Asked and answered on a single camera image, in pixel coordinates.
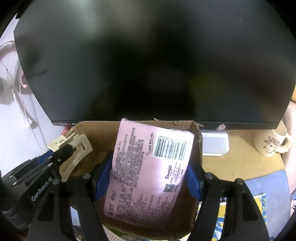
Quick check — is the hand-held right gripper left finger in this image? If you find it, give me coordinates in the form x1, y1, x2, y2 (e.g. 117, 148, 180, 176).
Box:
25, 151, 114, 241

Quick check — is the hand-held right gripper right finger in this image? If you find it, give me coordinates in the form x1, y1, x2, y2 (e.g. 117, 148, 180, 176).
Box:
185, 162, 275, 241

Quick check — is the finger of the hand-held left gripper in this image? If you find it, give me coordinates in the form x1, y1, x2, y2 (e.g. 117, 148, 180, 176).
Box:
47, 144, 76, 171

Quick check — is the pink tissue packet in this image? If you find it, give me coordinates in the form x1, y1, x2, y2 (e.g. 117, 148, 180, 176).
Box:
103, 118, 194, 229

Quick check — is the cardboard box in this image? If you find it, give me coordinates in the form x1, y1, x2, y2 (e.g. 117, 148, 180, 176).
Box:
69, 120, 204, 240

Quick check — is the pink pen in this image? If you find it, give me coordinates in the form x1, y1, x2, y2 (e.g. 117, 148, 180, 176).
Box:
61, 126, 74, 139

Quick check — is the white square charger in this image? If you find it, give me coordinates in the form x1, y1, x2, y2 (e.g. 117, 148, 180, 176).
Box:
201, 130, 229, 156

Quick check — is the yellow blue printed booklet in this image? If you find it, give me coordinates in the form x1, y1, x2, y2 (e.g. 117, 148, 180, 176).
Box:
194, 193, 270, 241

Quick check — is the printed paper slip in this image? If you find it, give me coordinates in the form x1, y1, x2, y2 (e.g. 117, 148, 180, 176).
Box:
104, 226, 139, 241

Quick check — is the blue mouse pad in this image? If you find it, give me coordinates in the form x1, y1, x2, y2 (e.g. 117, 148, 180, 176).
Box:
243, 169, 292, 223

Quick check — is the cream printed mug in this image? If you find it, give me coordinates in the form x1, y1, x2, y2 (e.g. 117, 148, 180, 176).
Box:
253, 120, 293, 157

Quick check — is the black computer monitor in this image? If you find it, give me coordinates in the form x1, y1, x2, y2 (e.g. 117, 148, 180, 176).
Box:
13, 0, 296, 130

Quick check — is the pink headset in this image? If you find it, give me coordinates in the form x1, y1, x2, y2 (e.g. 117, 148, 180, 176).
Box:
0, 40, 28, 105

